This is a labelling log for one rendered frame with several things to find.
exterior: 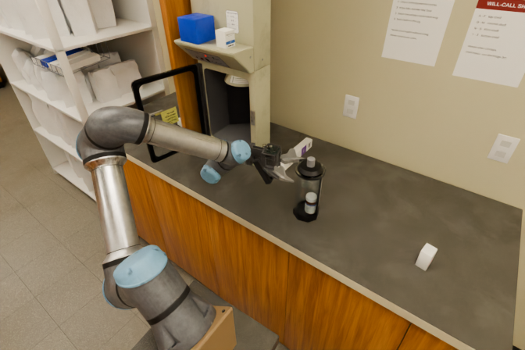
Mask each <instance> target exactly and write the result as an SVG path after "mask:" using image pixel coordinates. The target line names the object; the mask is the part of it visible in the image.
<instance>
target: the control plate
mask: <svg viewBox="0 0 525 350"><path fill-rule="evenodd" d="M185 49H186V48H185ZM186 50H187V51H188V52H189V53H190V54H192V55H193V56H194V57H195V58H196V59H199V60H202V59H200V58H203V60H202V61H205V62H208V61H207V60H206V59H208V60H209V61H210V62H208V63H214V64H217V65H220V66H225V67H229V66H228V65H227V64H226V63H225V62H224V61H223V60H222V59H221V58H220V57H218V56H214V55H209V54H205V53H202V52H196V51H193V50H190V49H186ZM205 55H206V56H205ZM196 56H197V57H198V58H197V57H196ZM212 57H213V58H212ZM211 60H212V61H213V62H212V61H211ZM216 62H217V63H216ZM220 63H222V64H220ZM229 68H230V67H229Z"/></svg>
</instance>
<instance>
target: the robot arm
mask: <svg viewBox="0 0 525 350"><path fill-rule="evenodd" d="M126 143H132V144H136V145H141V144H143V143H147V144H150V145H155V146H159V147H162V148H167V149H170V150H174V151H177V152H183V153H186V154H189V155H194V156H197V157H201V158H204V159H208V161H207V163H206V164H205V165H204V166H203V168H202V170H201V173H200V174H201V177H202V179H203V180H205V181H206V182H208V183H210V184H216V183H217V182H218V181H219V180H220V179H221V177H222V176H223V175H224V174H225V173H227V172H228V171H230V170H232V169H233V168H234V167H236V166H238V165H240V164H244V165H250V166H251V165H252V164H254V165H255V168H256V169H257V170H258V172H259V174H260V176H261V177H262V179H263V180H264V182H265V183H266V184H271V182H272V180H273V179H274V178H275V179H277V180H282V181H287V182H292V183H294V182H295V181H294V180H292V179H291V178H290V177H287V175H286V173H285V168H284V167H283V166H282V165H281V164H280V162H282V163H283V164H288V163H299V162H301V161H302V160H305V158H302V157H297V155H296V152H295V149H294V148H290V149H289V151H288V153H287V154H283V155H281V151H282V150H281V146H280V145H275V146H274V144H270V143H268V144H267V145H265V146H263V145H262V147H259V146H255V143H253V142H252V143H251V145H248V143H247V142H245V141H243V140H236V141H234V142H232V141H227V140H221V139H219V138H215V137H211V136H209V135H206V134H201V133H199V132H196V131H193V130H189V129H186V128H183V127H179V126H177V125H174V124H171V123H167V122H164V121H161V120H157V119H154V118H152V117H151V116H150V114H149V113H148V112H144V111H141V110H138V109H132V108H128V107H123V106H106V107H101V108H100V109H96V110H95V111H94V112H93V113H92V114H91V115H90V116H89V117H88V118H87V121H86V123H85V125H84V127H83V128H82V130H81V131H80V133H79V134H78V135H77V139H76V151H77V154H78V156H79V157H80V159H81V160H82V161H83V165H84V168H85V169H86V170H87V171H89V172H91V177H92V181H93V185H94V190H95V197H96V202H97V206H98V213H99V217H100V221H101V225H102V233H103V237H104V242H105V249H106V253H107V256H106V258H105V260H104V261H103V263H102V268H103V272H104V276H105V279H104V280H103V285H102V293H103V296H104V298H105V300H106V301H107V302H108V303H109V304H110V305H111V306H113V307H115V308H117V309H123V310H128V309H134V308H137V310H138V311H139V312H140V314H141V315H142V316H143V317H144V318H145V320H146V321H147V322H148V324H149V325H150V327H151V328H152V332H153V334H154V337H155V342H156V344H157V347H158V350H190V349H192V348H193V347H194V346H195V345H196V344H197V343H198V342H199V341H200V340H201V339H202V338H203V337H204V335H205V334H206V333H207V331H208V330H209V328H210V327H211V326H212V324H213V321H214V319H215V318H216V310H215V308H214V307H213V305H212V304H211V303H210V302H208V301H207V300H205V299H204V298H203V297H201V296H200V295H198V294H196V293H195V292H193V291H192V290H191V289H190V288H189V286H188V285H187V283H186V282H185V281H184V279H183V278H182V276H181V275H180V274H179V273H178V272H177V270H176V269H175V267H174V266H173V264H172V263H171V262H170V261H169V260H168V258H167V255H166V253H165V252H163V251H162V250H161V249H160V248H159V247H158V246H157V245H148V246H146V247H142V246H141V245H140V241H139V238H138V232H137V228H136V223H135V220H134V214H133V209H132V206H131V202H130V196H129V192H128V188H127V182H126V177H125V174H124V170H123V165H124V164H125V163H126V162H127V156H126V152H125V148H124V144H126ZM267 146H268V147H267ZM278 166H279V167H278Z"/></svg>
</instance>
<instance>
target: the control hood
mask: <svg viewBox="0 0 525 350"><path fill-rule="evenodd" d="M174 42H175V44H176V45H178V46H179V47H180V48H181V49H183V50H184V51H185V52H186V53H187V54H189V56H190V57H192V58H193V59H196V58H195V57H194V56H193V55H192V54H190V53H189V52H188V51H187V50H186V49H190V50H193V51H196V52H202V53H205V54H209V55H214V56H218V57H220V58H221V59H222V60H223V61H224V62H225V63H226V64H227V65H228V66H229V67H230V69H233V70H239V71H242V72H245V73H253V72H254V55H253V47H252V46H249V45H242V44H238V43H235V46H233V47H230V48H227V49H225V48H220V47H216V39H214V40H211V41H207V42H205V43H202V44H200V45H196V44H192V43H189V42H185V41H181V40H180V38H179V39H177V40H174ZM185 48H186V49H185ZM229 67H227V68H229Z"/></svg>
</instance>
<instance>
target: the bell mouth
mask: <svg viewBox="0 0 525 350"><path fill-rule="evenodd" d="M224 81H225V82H226V83H227V84H229V85H231V86H235V87H249V83H248V81H247V80H246V79H244V78H240V77H236V76H232V75H230V74H226V76H225V79H224Z"/></svg>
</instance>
